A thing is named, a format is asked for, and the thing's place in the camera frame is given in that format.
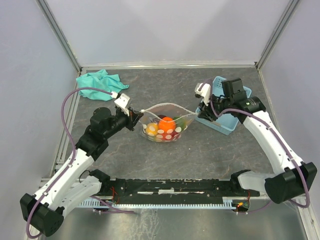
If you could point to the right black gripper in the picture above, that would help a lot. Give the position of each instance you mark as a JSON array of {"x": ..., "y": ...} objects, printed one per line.
[{"x": 205, "y": 112}]

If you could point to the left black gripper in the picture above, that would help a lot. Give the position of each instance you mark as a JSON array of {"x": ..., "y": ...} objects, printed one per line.
[{"x": 130, "y": 124}]

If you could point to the light blue plastic basket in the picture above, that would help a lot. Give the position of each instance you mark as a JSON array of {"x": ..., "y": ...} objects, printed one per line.
[{"x": 225, "y": 120}]

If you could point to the clear dotted zip bag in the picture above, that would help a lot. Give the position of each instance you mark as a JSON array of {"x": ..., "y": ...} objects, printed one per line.
[{"x": 168, "y": 109}]

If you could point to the orange tangerine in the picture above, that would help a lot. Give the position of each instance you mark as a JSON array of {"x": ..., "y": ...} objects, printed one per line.
[{"x": 167, "y": 124}]

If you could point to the red strawberry pear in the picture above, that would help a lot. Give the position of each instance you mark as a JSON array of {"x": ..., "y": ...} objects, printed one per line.
[{"x": 170, "y": 135}]

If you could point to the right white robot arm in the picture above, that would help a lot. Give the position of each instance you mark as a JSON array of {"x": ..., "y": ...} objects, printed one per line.
[{"x": 253, "y": 114}]

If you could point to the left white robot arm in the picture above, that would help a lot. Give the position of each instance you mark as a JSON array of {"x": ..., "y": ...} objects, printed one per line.
[{"x": 47, "y": 208}]

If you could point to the teal crumpled cloth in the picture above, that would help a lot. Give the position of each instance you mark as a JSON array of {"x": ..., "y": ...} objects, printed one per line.
[{"x": 100, "y": 80}]

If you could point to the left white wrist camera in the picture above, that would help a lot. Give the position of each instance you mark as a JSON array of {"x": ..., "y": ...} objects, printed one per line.
[{"x": 122, "y": 101}]

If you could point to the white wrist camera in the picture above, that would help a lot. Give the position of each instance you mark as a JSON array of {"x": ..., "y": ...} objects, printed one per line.
[
  {"x": 122, "y": 101},
  {"x": 203, "y": 90}
]

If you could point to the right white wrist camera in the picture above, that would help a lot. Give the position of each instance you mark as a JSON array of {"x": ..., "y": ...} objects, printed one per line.
[{"x": 203, "y": 90}]

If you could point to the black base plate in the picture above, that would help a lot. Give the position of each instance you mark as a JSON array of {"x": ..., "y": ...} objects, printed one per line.
[{"x": 169, "y": 197}]

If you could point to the light blue cable duct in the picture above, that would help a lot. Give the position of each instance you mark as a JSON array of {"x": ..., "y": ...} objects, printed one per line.
[{"x": 227, "y": 204}]

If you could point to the aluminium frame rail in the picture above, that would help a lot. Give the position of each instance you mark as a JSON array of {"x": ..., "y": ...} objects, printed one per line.
[{"x": 279, "y": 188}]

